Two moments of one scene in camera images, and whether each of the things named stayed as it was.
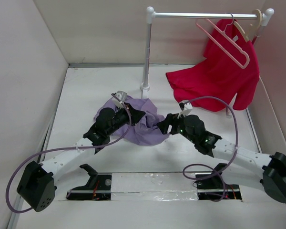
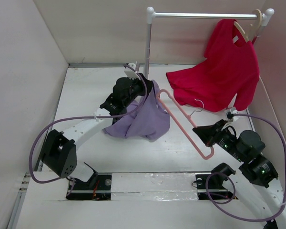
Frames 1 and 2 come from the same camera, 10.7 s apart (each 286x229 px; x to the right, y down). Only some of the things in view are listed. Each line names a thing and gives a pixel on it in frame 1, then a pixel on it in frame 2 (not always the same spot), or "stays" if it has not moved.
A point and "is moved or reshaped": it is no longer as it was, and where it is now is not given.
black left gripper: x=135 y=115 to x=148 y=84
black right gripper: x=170 y=119 to x=209 y=133
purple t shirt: x=145 y=131 is moved or reshaped
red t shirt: x=230 y=69 stays
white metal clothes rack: x=264 y=15 stays
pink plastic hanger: x=231 y=41 to x=187 y=116
